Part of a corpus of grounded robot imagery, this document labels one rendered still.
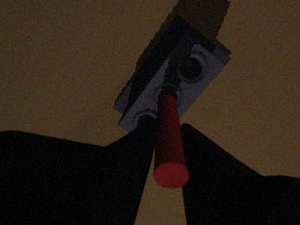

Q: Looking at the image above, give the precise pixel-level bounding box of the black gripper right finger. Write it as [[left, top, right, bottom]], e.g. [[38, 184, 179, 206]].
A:
[[181, 123, 300, 225]]

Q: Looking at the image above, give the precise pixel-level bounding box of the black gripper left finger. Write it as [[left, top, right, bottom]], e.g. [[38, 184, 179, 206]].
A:
[[0, 117, 158, 225]]

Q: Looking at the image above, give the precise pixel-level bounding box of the red peg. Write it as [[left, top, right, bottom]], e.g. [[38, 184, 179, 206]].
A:
[[154, 95, 190, 188]]

